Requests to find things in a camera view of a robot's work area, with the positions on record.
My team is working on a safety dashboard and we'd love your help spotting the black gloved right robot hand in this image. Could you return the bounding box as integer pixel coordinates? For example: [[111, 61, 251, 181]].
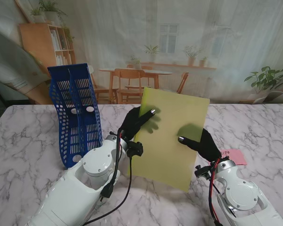
[[177, 128, 221, 163]]

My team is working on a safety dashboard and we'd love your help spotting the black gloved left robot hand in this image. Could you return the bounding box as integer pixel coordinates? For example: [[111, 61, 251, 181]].
[[118, 106, 158, 143]]

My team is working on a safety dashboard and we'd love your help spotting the pink paper receipt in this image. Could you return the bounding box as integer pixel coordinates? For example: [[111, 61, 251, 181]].
[[218, 148, 248, 166]]

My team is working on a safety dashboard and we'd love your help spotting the yellow-green translucent file folder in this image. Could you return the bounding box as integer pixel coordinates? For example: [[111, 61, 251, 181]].
[[127, 87, 210, 193]]

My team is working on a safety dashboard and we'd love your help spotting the blue perforated plastic file rack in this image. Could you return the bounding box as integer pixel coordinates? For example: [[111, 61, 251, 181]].
[[47, 63, 103, 170]]

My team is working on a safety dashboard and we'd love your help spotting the printed dining room backdrop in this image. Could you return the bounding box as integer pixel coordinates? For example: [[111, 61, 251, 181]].
[[0, 0, 283, 105]]

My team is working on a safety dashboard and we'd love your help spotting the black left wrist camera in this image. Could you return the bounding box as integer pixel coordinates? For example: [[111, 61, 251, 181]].
[[126, 141, 144, 157]]

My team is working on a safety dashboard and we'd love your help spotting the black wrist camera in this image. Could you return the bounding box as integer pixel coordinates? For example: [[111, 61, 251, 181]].
[[126, 141, 144, 157], [194, 164, 215, 181]]

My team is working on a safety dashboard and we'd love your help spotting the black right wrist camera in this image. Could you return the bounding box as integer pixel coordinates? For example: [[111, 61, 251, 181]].
[[194, 164, 215, 181]]

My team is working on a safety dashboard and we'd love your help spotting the red and black right arm cable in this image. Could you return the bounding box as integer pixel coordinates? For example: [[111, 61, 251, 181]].
[[208, 158, 224, 226]]

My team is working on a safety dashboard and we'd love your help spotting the black and red left arm cable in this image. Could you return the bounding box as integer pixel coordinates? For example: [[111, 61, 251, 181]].
[[84, 128, 134, 226]]

